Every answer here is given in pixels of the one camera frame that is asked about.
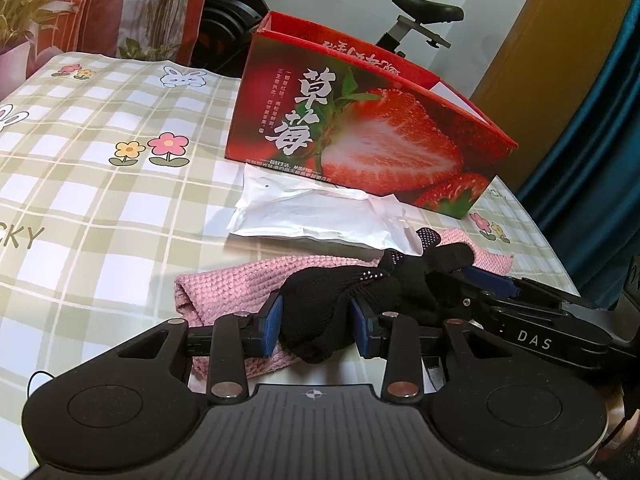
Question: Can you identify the pink knitted cloth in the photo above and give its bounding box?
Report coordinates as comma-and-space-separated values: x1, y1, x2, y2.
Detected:
174, 228, 513, 378

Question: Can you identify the black dotted glove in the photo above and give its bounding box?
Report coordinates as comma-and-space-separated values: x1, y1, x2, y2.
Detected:
279, 242, 475, 364

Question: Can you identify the white tissue pack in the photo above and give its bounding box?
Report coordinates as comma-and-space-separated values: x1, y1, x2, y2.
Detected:
227, 165, 423, 256

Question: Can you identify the right hand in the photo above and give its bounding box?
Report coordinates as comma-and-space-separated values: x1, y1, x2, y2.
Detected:
592, 389, 639, 466

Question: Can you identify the blue curtain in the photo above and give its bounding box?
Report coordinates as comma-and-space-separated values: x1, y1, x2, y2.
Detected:
518, 0, 639, 309

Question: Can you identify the checkered cartoon tablecloth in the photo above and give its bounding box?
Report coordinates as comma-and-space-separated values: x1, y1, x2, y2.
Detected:
0, 50, 582, 478

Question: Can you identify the red strawberry cardboard box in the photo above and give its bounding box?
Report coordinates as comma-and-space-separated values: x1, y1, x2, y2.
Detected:
224, 12, 516, 218

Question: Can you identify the brown wooden door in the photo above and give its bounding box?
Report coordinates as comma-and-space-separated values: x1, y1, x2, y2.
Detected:
472, 0, 631, 190

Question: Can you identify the black exercise bike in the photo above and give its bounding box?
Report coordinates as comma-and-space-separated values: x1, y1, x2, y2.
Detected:
188, 0, 467, 79

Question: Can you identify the tall green bamboo plant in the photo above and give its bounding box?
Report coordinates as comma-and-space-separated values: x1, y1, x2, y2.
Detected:
116, 0, 192, 61

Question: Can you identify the red white curtain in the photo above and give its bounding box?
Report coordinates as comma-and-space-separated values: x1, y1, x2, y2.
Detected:
32, 0, 205, 65

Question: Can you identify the small potted plant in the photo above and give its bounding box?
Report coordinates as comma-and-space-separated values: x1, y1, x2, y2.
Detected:
1, 0, 78, 99

